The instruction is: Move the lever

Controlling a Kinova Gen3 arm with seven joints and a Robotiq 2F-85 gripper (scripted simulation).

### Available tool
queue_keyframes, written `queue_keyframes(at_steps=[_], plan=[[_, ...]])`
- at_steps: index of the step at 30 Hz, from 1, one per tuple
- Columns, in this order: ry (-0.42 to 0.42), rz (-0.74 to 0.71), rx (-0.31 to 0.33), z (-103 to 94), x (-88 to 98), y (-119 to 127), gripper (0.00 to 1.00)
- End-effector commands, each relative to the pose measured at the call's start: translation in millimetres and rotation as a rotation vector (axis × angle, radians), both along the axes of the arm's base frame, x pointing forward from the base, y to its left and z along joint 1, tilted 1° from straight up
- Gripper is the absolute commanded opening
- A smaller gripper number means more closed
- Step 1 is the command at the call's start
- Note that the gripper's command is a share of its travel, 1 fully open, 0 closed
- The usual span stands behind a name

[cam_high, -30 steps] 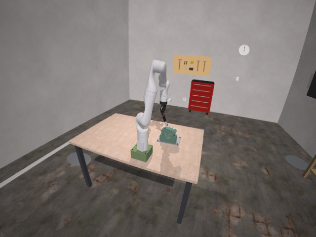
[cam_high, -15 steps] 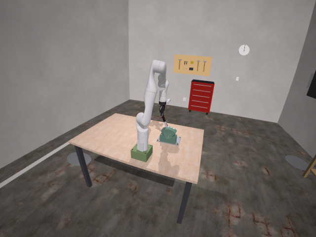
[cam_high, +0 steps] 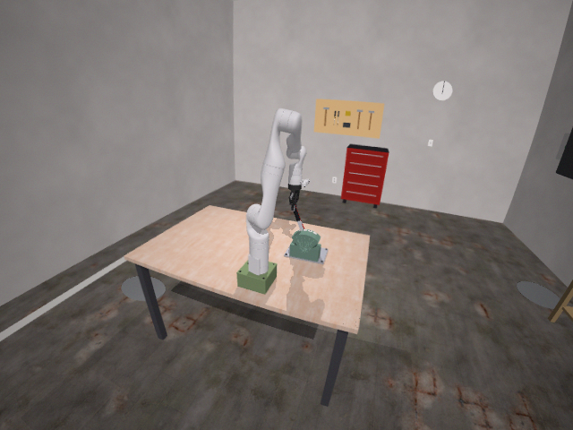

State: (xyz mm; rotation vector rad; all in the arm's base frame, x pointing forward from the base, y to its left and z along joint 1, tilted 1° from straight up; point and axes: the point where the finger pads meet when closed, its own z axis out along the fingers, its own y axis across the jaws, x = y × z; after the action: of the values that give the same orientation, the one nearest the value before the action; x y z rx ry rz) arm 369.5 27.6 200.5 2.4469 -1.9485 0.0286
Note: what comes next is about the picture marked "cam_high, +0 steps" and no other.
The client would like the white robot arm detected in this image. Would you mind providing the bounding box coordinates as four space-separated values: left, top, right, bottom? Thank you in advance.
246 108 310 276

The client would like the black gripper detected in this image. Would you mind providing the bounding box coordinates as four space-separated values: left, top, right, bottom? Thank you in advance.
288 184 302 211

